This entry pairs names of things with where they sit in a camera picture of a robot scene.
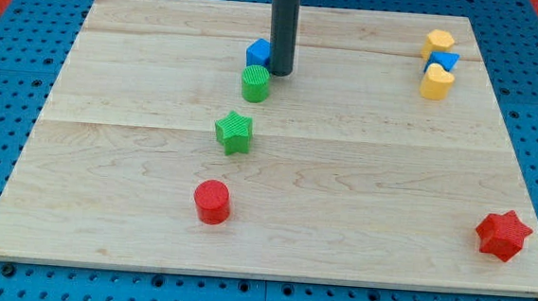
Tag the yellow heart block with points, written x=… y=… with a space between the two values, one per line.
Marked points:
x=436 y=82

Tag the yellow hexagon block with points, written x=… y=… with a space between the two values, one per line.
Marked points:
x=437 y=40

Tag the green star block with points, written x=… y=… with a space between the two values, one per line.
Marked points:
x=234 y=133

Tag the green cylinder block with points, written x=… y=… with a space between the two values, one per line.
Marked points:
x=255 y=83

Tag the red cylinder block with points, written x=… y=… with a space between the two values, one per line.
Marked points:
x=212 y=202

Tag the blue cube block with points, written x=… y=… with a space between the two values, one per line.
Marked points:
x=258 y=53

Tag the wooden board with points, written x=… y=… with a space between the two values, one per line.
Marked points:
x=352 y=177

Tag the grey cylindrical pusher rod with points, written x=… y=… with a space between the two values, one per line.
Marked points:
x=284 y=15

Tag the blue triangle block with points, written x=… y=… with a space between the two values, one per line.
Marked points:
x=447 y=60

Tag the red star block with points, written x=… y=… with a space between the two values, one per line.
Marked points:
x=502 y=235

